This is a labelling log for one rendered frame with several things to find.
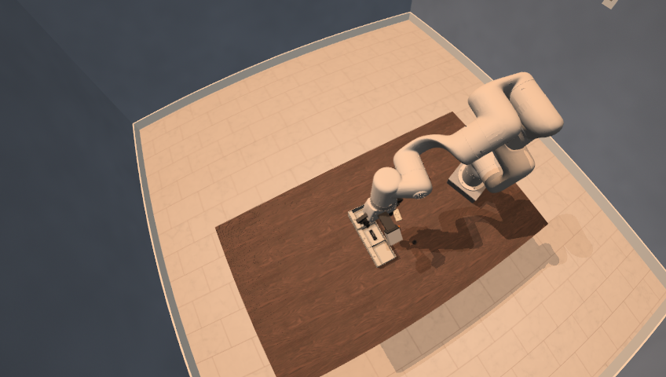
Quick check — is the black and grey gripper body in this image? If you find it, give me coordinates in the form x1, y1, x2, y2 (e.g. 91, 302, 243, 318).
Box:
363, 198, 397, 222

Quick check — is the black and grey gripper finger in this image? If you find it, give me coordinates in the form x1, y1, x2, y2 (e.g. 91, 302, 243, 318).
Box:
389, 199, 403, 216
356, 213, 370, 229

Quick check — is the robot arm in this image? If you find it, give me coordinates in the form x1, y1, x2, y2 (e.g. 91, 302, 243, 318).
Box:
370, 72, 564, 211

